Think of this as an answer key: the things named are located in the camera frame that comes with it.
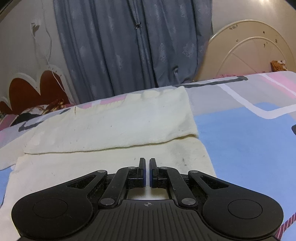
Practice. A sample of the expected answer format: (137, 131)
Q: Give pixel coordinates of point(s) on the red white headboard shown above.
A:
(25, 92)

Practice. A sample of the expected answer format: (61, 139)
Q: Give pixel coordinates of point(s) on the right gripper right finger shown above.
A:
(170, 179)

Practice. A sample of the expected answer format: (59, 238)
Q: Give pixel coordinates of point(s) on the blue grey curtain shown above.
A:
(117, 47)

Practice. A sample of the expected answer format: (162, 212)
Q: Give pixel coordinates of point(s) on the cream round headboard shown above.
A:
(242, 48)

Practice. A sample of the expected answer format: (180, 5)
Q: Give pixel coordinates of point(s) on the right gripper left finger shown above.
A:
(125, 179)

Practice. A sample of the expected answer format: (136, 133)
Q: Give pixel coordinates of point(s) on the brown plush toy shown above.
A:
(278, 66)

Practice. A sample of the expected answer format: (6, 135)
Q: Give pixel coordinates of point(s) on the patterned bed sheet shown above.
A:
(246, 136)

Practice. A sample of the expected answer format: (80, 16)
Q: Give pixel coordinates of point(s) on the colourful clothes pile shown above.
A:
(40, 110)

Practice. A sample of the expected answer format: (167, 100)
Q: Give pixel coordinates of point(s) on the cream knit sweater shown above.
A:
(152, 124)

